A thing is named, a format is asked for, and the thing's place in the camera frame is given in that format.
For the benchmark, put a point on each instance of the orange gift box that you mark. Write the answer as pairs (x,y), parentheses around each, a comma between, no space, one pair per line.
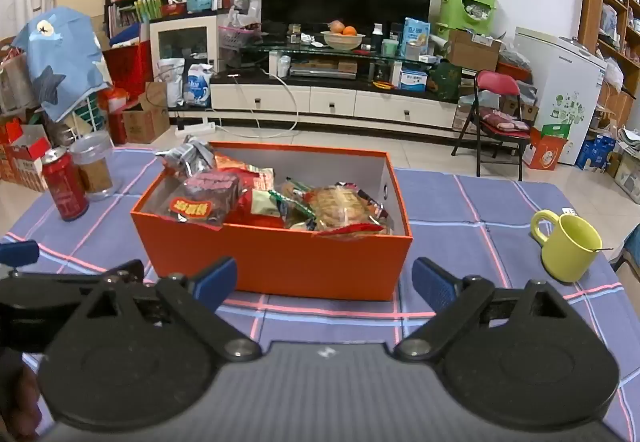
(546,152)

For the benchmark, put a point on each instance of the blue carton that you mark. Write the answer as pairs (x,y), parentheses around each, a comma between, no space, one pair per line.
(595,154)

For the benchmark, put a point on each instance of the orange cardboard box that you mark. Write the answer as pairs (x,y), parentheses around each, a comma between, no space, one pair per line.
(280,262)

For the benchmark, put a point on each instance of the cream fruit bowl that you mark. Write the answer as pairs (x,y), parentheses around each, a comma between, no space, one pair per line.
(342,41)

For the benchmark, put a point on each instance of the silver foil snack packet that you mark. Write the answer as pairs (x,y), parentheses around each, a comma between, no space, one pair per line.
(187,154)

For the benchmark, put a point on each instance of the dark cake packet red label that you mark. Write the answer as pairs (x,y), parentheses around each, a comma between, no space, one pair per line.
(206,199)

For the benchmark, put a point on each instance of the yellow-green mug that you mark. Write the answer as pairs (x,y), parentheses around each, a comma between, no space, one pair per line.
(567,249)

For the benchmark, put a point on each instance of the green candy wrapper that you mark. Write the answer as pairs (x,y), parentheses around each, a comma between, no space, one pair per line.
(292,203)

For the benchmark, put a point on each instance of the white television stand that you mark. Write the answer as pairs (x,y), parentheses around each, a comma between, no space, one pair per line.
(330,99)

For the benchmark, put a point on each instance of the white power strip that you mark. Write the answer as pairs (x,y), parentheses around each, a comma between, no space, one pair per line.
(196,127)

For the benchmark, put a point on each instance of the red folding chair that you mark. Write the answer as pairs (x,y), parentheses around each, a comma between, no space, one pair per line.
(495,87)

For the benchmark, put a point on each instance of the orange fruit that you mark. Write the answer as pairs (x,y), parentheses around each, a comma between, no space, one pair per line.
(349,30)

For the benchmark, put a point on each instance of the silver media player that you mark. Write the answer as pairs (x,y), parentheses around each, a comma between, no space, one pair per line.
(322,68)

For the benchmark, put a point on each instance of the blue and white box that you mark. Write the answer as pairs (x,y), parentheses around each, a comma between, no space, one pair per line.
(416,36)

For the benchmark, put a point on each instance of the green stacking bins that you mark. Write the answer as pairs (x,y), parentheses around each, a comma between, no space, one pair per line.
(462,4)

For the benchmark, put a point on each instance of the person's left hand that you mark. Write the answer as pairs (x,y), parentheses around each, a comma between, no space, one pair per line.
(17,397)

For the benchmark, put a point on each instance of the blue plaid tablecloth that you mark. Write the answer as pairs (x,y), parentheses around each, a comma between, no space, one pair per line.
(450,207)

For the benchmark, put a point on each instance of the white and blue bag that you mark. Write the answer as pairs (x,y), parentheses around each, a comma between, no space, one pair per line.
(199,86)

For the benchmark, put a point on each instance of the white glass-door cabinet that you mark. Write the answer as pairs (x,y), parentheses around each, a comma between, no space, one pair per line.
(182,42)

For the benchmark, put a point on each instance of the clear biscuit packet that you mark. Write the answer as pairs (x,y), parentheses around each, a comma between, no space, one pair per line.
(340,209)

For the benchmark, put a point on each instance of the dark green bag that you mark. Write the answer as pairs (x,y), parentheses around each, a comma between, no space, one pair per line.
(445,82)

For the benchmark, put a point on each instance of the pink plastic basket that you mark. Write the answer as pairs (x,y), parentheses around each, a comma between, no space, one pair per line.
(235,38)

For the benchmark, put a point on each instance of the beige small snack packet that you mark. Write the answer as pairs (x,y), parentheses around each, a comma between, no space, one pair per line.
(262,203)

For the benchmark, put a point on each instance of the blue shark cloth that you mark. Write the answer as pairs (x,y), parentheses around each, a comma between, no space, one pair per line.
(60,57)

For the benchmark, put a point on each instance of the brown cardboard box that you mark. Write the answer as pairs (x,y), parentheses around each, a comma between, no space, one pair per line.
(145,119)

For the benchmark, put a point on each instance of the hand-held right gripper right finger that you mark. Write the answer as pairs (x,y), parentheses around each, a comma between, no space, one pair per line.
(433,283)

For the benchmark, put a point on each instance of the metal spoon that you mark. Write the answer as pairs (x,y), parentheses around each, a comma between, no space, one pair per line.
(602,249)

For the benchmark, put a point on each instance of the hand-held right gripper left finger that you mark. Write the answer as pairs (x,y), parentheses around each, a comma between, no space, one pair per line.
(218,278)

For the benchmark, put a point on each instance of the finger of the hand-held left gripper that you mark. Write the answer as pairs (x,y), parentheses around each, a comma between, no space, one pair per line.
(60,283)
(19,253)

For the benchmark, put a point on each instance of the large cardboard box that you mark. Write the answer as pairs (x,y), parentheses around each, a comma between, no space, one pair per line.
(472,51)

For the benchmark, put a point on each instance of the red drink can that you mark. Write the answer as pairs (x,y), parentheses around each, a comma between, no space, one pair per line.
(64,187)

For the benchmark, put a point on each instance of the white chest freezer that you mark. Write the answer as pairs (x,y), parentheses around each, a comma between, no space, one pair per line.
(562,92)

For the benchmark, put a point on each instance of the red and white carton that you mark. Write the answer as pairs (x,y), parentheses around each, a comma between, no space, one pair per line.
(22,157)

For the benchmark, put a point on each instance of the red snack packet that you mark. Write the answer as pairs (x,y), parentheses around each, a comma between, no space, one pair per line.
(247,179)

